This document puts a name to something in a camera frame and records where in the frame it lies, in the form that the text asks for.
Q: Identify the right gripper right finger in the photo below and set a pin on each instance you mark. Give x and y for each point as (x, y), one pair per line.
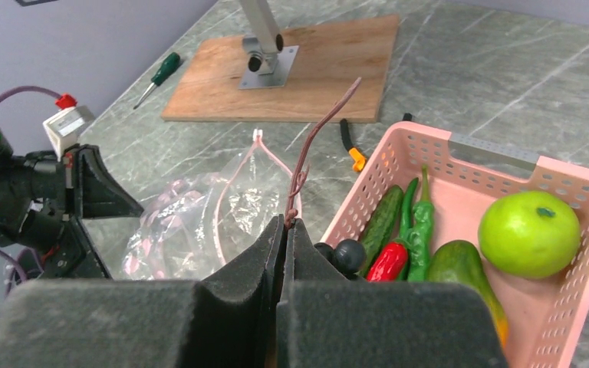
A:
(326, 320)

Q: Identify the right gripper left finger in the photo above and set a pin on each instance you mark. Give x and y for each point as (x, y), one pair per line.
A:
(224, 320)

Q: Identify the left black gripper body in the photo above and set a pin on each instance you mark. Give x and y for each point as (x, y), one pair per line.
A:
(54, 232)

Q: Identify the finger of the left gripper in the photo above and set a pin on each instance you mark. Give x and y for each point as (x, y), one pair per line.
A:
(97, 194)

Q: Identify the dark fake grape bunch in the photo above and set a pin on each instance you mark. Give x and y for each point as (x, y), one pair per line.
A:
(329, 183)

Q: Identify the red fake chili pepper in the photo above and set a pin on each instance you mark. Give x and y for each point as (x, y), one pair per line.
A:
(390, 263)

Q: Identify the clear zip top bag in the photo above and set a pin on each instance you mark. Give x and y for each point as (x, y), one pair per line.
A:
(198, 224)

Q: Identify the small green fake pepper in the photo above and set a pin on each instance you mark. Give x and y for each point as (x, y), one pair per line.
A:
(381, 224)

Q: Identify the green fake chili pepper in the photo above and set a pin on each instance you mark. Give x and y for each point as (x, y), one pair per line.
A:
(420, 235)

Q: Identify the orange fake fruit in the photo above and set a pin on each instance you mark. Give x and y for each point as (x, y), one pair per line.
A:
(459, 262)

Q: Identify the green fake apple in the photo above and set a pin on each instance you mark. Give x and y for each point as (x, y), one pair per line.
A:
(531, 234)

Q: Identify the green fake bean pod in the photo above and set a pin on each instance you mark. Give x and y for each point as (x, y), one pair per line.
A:
(406, 216)

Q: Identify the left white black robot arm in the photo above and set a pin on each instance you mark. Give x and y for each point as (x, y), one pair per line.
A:
(15, 197)

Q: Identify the orange black pliers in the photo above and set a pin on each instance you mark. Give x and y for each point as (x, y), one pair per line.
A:
(350, 144)

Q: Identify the pink perforated plastic basket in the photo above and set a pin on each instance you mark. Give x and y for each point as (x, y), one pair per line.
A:
(466, 176)

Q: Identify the brown wooden board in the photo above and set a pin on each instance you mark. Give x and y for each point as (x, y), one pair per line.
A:
(315, 69)

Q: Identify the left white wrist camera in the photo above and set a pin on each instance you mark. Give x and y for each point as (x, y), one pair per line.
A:
(65, 127)

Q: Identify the green handled screwdriver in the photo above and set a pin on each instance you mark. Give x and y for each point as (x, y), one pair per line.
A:
(167, 68)

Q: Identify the metal bracket with knob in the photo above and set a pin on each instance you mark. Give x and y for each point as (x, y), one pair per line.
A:
(269, 60)

